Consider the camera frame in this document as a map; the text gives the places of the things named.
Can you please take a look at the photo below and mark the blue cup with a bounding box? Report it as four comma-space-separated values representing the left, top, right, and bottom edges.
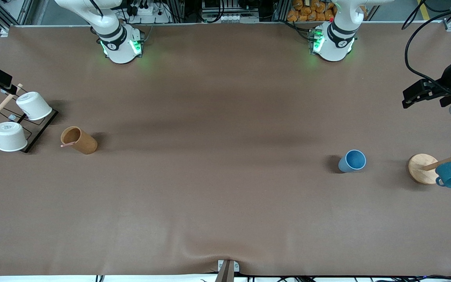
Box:
338, 150, 366, 173

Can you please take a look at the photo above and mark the white paper cup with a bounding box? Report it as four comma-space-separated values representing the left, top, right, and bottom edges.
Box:
0, 122, 28, 152
16, 92, 53, 121

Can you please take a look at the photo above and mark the wooden mug tree stand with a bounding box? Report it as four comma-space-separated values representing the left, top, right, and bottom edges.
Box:
408, 140, 451, 185

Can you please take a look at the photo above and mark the brown wooden cylinder holder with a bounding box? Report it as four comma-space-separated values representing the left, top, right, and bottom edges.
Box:
60, 126, 98, 155

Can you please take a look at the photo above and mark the orange snack bag pile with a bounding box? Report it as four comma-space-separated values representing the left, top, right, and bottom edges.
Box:
287, 0, 337, 22

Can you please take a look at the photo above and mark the brown table mat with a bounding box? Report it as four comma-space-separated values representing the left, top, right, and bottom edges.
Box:
0, 22, 451, 277

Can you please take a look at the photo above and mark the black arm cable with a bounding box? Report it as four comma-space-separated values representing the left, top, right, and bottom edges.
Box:
88, 0, 105, 21
402, 0, 451, 96

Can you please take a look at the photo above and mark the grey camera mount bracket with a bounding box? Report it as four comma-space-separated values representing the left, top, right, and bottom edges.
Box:
216, 260, 240, 282

